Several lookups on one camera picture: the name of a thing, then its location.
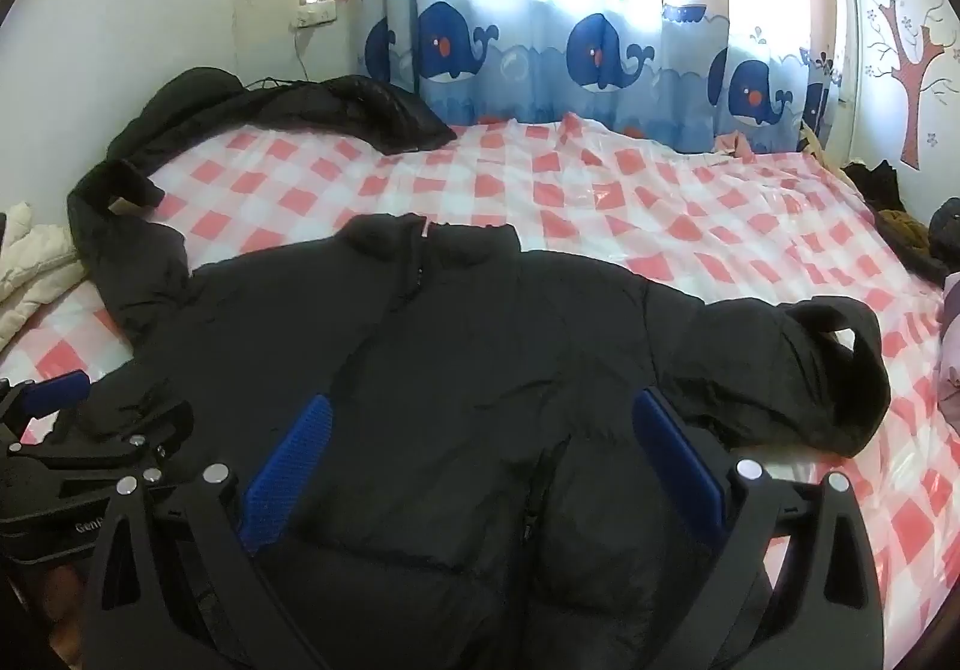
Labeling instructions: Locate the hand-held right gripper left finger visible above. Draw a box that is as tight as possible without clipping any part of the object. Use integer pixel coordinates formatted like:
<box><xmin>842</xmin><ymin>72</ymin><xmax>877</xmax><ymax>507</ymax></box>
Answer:
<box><xmin>81</xmin><ymin>394</ymin><xmax>335</xmax><ymax>670</ymax></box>

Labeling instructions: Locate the dark grey garment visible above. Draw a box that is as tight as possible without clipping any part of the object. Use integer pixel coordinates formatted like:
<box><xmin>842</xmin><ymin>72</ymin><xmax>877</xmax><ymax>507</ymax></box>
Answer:
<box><xmin>904</xmin><ymin>197</ymin><xmax>960</xmax><ymax>285</ymax></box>

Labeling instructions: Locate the purple pink jacket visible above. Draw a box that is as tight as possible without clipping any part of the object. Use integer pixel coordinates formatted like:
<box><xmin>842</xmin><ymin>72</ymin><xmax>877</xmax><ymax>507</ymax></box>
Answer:
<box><xmin>934</xmin><ymin>271</ymin><xmax>960</xmax><ymax>425</ymax></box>

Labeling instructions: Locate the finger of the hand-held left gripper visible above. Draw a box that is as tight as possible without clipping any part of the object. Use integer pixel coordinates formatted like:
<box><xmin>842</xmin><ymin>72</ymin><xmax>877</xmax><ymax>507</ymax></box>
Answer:
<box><xmin>7</xmin><ymin>400</ymin><xmax>197</xmax><ymax>491</ymax></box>
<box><xmin>0</xmin><ymin>371</ymin><xmax>92</xmax><ymax>446</ymax></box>

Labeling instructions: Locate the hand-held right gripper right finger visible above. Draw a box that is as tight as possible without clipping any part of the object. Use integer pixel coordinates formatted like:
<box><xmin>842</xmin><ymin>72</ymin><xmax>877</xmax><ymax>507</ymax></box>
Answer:
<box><xmin>632</xmin><ymin>391</ymin><xmax>886</xmax><ymax>670</ymax></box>

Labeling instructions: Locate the brown garment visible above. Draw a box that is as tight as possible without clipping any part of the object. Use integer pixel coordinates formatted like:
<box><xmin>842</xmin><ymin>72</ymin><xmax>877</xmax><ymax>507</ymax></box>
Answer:
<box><xmin>876</xmin><ymin>208</ymin><xmax>935</xmax><ymax>255</ymax></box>

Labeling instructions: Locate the beige strap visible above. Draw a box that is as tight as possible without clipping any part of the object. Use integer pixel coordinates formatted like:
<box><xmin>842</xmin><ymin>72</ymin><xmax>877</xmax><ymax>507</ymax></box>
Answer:
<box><xmin>801</xmin><ymin>121</ymin><xmax>835</xmax><ymax>170</ymax></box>

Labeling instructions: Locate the brown tree wall sticker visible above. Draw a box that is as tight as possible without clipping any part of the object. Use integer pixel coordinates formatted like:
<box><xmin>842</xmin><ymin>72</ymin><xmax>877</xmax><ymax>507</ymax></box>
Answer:
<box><xmin>862</xmin><ymin>0</ymin><xmax>960</xmax><ymax>172</ymax></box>

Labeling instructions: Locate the black puffer jacket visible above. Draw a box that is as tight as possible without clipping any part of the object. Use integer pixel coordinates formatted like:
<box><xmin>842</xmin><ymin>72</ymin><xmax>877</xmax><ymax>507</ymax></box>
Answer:
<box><xmin>71</xmin><ymin>214</ymin><xmax>892</xmax><ymax>670</ymax></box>

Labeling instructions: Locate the cream quilted jacket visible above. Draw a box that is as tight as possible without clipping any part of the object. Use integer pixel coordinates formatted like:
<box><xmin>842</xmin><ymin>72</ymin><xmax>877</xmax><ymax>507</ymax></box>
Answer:
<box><xmin>0</xmin><ymin>203</ymin><xmax>91</xmax><ymax>348</ymax></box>

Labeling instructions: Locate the blue whale print curtain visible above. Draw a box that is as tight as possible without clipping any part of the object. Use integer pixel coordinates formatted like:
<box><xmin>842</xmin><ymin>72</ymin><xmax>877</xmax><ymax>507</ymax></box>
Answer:
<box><xmin>360</xmin><ymin>0</ymin><xmax>845</xmax><ymax>153</ymax></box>

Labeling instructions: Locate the white wall power socket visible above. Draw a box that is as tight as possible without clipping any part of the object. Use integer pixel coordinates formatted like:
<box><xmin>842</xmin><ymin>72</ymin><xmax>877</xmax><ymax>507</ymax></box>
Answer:
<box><xmin>295</xmin><ymin>0</ymin><xmax>338</xmax><ymax>30</ymax></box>

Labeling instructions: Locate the long black hooded coat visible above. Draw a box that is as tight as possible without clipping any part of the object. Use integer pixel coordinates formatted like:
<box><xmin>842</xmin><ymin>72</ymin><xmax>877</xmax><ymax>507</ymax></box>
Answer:
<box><xmin>66</xmin><ymin>67</ymin><xmax>458</xmax><ymax>348</ymax></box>

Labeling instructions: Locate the pink white checked bed sheet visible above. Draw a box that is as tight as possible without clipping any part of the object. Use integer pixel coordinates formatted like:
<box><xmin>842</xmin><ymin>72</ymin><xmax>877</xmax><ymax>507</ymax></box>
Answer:
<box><xmin>0</xmin><ymin>113</ymin><xmax>960</xmax><ymax>670</ymax></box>

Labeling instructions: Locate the thin black cable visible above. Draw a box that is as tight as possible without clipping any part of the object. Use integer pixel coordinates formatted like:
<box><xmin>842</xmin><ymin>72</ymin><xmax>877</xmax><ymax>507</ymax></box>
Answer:
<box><xmin>247</xmin><ymin>25</ymin><xmax>316</xmax><ymax>92</ymax></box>

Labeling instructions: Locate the black garment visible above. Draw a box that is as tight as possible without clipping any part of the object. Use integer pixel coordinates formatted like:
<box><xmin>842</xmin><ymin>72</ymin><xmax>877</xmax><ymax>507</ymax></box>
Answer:
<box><xmin>840</xmin><ymin>160</ymin><xmax>902</xmax><ymax>215</ymax></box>

